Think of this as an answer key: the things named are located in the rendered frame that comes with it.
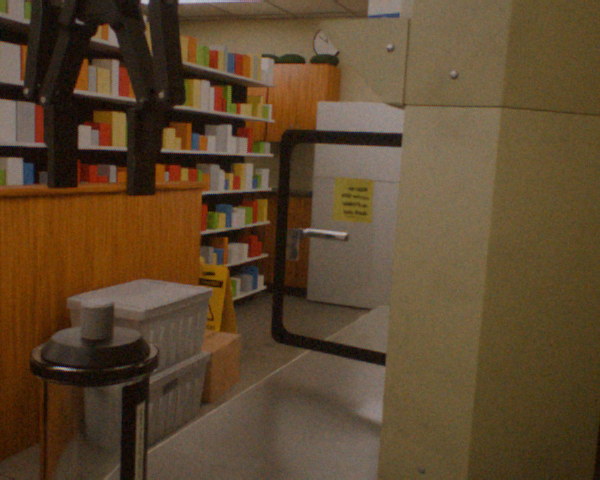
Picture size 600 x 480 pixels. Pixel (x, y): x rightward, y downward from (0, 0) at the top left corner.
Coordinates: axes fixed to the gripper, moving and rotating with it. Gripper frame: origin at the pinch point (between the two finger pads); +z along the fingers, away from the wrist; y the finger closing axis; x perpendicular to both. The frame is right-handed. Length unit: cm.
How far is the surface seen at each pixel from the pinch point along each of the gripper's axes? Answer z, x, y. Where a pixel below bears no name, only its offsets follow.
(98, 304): 12.4, 0.8, -0.5
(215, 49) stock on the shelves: -73, -416, 239
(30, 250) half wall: 47, -172, 179
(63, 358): 16.3, 4.4, 0.0
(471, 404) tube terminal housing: 27, -33, -28
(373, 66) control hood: -12.0, -33.1, -12.6
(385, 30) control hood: -16.1, -33.2, -13.8
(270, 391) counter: 40, -55, 9
